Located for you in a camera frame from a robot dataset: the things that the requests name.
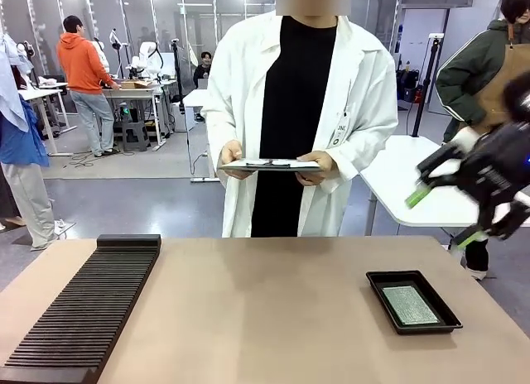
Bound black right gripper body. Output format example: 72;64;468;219
459;121;530;207

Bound green PCB board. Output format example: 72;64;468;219
381;285;441;326

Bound grey clipboard with paper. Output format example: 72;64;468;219
218;159;323;173

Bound person's left forearm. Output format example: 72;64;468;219
326;110;398;185

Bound person's right forearm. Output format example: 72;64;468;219
201;106;233;182

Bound white jointed stand arm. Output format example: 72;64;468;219
108;26;125;81

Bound black slotted PCB rack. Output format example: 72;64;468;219
0;233;162;384

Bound person's left hand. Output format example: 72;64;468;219
296;150;335;186

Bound person's right hand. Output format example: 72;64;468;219
220;139;253;180

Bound large white table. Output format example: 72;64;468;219
359;134;530;252

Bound black pole with white top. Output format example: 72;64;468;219
407;33;446;137

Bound black bags pile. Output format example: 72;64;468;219
396;69;426;103

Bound person in brown apron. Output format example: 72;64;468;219
435;0;530;281

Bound white name badge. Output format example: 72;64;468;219
333;110;352;147

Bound black plastic tray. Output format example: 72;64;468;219
365;270;464;335

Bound person in white lab coat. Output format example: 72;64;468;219
200;14;398;238

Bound seated person in black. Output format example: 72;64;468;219
193;51;213;89

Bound small white background table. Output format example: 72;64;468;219
181;88;220;183

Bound white desk with cardboard box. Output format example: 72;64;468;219
101;84;175;151

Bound grey step stool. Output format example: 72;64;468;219
122;121;149;153

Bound device with green light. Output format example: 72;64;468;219
118;103;140;122

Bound person in orange hoodie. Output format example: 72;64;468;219
56;14;121;158

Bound white desk with cloth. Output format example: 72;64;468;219
18;81;78;156

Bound person in blue shirt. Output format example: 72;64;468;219
0;31;78;252

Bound black floor cables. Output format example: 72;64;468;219
64;151;97;169

